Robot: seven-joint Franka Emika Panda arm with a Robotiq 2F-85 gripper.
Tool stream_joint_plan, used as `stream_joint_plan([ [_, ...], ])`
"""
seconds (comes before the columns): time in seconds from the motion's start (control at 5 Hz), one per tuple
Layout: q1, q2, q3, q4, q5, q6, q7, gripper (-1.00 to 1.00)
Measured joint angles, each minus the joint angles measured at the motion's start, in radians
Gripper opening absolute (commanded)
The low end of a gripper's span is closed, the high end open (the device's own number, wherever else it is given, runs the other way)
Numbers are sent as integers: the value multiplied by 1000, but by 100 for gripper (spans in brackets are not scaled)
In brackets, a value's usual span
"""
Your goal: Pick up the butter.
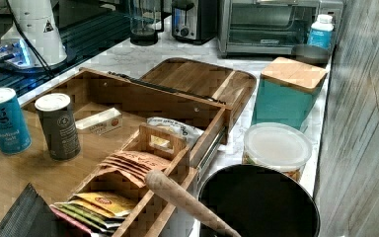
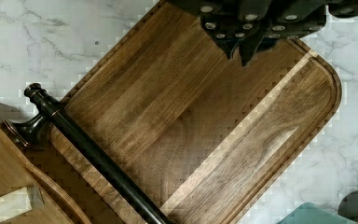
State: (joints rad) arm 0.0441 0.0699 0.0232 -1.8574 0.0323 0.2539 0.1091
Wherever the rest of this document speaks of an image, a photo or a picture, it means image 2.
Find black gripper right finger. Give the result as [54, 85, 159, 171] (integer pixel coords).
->
[239, 12, 326, 66]

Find wooden cutting board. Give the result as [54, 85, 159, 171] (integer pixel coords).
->
[48, 0, 343, 224]

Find wooden drawer box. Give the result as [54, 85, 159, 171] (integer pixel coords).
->
[0, 106, 92, 224]

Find teal canister with wooden lid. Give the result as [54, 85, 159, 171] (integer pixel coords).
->
[276, 203, 357, 224]

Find dark metal drawer handle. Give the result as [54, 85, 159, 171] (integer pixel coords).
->
[3, 83, 176, 224]

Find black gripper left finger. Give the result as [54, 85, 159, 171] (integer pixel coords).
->
[200, 15, 243, 60]

